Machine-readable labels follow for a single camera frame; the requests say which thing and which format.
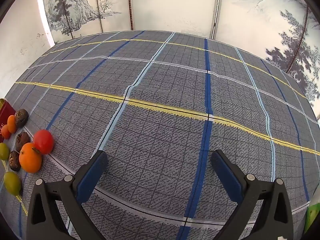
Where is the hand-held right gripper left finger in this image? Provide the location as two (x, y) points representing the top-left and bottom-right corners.
(26, 150), (108, 240)

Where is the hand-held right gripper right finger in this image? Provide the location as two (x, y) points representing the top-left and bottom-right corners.
(211, 149), (294, 240)

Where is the red tomato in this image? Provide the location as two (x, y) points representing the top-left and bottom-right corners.
(33, 129), (54, 155)

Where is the large orange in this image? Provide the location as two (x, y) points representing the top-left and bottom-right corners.
(19, 142), (42, 173)

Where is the dark brown dried fruit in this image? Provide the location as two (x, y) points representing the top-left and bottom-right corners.
(15, 109), (29, 127)
(15, 132), (31, 152)
(9, 151), (21, 172)

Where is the green fruit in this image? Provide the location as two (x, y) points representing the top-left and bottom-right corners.
(3, 171), (22, 195)
(0, 142), (10, 161)

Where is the small orange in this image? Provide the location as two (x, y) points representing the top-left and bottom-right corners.
(1, 125), (12, 140)
(7, 115), (17, 133)

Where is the red tin box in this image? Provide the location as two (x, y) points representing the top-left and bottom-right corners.
(0, 99), (16, 143)

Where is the grey plaid tablecloth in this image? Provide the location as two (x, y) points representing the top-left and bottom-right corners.
(0, 30), (320, 240)

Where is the green packet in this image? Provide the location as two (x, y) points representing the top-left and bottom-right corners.
(305, 202), (320, 233)

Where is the ink landscape folding screen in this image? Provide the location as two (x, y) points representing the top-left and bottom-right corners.
(41, 0), (320, 105)

